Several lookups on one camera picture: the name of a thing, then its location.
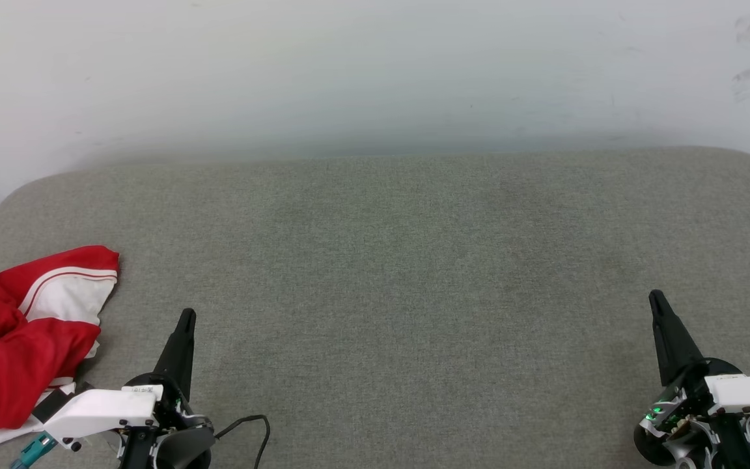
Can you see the grey fabric sofa cushion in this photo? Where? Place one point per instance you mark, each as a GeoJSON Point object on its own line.
{"type": "Point", "coordinates": [414, 293]}

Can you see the red and white garment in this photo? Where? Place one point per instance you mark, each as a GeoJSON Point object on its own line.
{"type": "Point", "coordinates": [10, 365]}

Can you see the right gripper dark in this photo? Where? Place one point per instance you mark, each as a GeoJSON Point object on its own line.
{"type": "Point", "coordinates": [687, 404]}

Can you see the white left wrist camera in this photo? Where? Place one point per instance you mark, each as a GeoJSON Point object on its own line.
{"type": "Point", "coordinates": [101, 407]}

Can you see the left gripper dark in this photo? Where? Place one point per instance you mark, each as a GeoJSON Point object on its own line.
{"type": "Point", "coordinates": [186, 449]}

